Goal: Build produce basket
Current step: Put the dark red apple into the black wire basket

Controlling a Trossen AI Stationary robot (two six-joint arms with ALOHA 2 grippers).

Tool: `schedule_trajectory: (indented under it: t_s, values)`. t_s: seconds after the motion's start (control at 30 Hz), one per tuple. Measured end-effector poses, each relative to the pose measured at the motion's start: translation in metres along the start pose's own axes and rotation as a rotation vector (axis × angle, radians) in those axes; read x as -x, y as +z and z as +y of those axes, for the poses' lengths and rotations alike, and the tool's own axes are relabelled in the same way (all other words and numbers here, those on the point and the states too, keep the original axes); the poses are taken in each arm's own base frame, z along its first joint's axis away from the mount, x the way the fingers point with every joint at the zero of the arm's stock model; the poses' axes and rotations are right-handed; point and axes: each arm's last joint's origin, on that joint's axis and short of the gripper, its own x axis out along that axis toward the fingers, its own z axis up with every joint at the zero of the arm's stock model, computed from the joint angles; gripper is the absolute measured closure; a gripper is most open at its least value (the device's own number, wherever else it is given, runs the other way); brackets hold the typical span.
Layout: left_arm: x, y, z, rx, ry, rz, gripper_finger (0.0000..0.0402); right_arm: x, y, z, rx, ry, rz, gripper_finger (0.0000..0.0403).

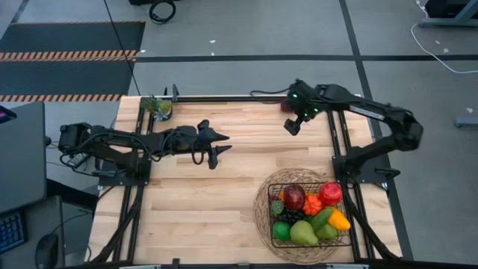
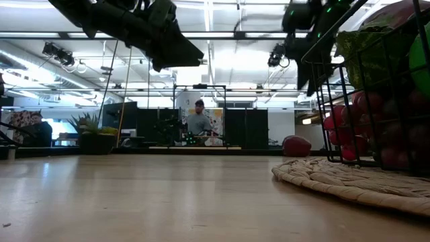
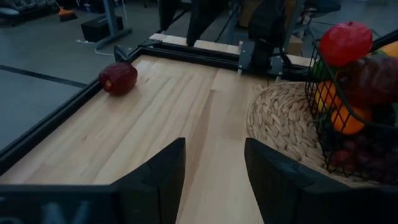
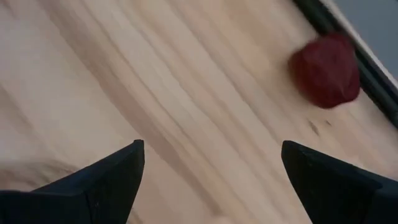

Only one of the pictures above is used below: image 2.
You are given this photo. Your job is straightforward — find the black wire basket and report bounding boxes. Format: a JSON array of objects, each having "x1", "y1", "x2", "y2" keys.
[{"x1": 301, "y1": 0, "x2": 430, "y2": 177}]

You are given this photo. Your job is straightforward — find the background robot table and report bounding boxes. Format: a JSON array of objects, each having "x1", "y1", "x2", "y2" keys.
[{"x1": 147, "y1": 126, "x2": 243, "y2": 151}]

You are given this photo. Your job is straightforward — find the small green lime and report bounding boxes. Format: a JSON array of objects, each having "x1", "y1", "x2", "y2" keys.
[{"x1": 408, "y1": 32, "x2": 430, "y2": 99}]

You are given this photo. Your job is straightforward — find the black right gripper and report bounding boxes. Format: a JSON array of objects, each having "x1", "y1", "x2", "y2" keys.
[{"x1": 285, "y1": 32, "x2": 337, "y2": 97}]

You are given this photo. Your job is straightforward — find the thin black taut cable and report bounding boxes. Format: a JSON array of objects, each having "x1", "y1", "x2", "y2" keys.
[{"x1": 97, "y1": 40, "x2": 119, "y2": 117}]

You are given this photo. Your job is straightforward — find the person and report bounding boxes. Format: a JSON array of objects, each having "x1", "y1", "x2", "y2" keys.
[
  {"x1": 19, "y1": 112, "x2": 54, "y2": 148},
  {"x1": 186, "y1": 99, "x2": 213, "y2": 137}
]

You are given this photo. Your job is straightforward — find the black aluminium table frame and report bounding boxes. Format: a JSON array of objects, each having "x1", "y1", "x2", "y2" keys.
[{"x1": 0, "y1": 146, "x2": 323, "y2": 159}]

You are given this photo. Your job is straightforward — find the floral patterned cushion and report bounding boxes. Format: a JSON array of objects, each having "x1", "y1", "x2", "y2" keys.
[{"x1": 8, "y1": 110, "x2": 41, "y2": 144}]

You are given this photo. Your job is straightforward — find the black ceiling camera with cable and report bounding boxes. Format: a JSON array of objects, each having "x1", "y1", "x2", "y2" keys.
[{"x1": 267, "y1": 42, "x2": 290, "y2": 69}]

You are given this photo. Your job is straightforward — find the black overhead light bar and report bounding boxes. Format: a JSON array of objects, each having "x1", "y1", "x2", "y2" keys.
[{"x1": 0, "y1": 31, "x2": 303, "y2": 41}]

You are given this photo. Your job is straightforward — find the colourful abstract poster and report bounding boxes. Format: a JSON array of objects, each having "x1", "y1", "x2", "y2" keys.
[{"x1": 183, "y1": 108, "x2": 224, "y2": 146}]

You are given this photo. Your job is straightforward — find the black partition wall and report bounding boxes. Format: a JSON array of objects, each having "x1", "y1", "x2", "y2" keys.
[{"x1": 102, "y1": 102, "x2": 269, "y2": 151}]

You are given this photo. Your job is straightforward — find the white round column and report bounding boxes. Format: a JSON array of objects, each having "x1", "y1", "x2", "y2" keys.
[{"x1": 176, "y1": 91, "x2": 202, "y2": 109}]

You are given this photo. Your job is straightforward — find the round woven straw mat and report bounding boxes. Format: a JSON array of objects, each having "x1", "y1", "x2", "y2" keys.
[{"x1": 271, "y1": 157, "x2": 430, "y2": 218}]

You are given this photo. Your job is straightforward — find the small striped green melon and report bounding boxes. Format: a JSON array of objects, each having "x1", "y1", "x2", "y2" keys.
[{"x1": 335, "y1": 30, "x2": 417, "y2": 91}]

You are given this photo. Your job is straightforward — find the dark red apple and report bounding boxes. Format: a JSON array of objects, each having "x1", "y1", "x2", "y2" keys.
[{"x1": 281, "y1": 134, "x2": 312, "y2": 158}]

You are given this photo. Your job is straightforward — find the pineapple top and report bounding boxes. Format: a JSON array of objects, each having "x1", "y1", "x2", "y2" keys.
[{"x1": 67, "y1": 112, "x2": 119, "y2": 155}]

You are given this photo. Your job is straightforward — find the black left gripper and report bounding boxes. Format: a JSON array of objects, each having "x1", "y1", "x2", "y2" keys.
[{"x1": 122, "y1": 3, "x2": 205, "y2": 72}]

